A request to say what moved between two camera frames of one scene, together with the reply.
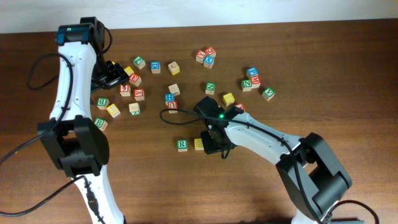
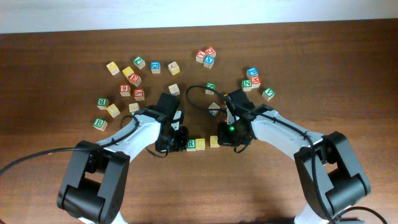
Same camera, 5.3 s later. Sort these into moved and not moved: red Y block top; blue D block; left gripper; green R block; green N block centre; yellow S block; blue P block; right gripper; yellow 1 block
Moved: right gripper; left gripper; green R block
Not moved: green N block centre; yellow S block; blue D block; blue P block; red Y block top; yellow 1 block
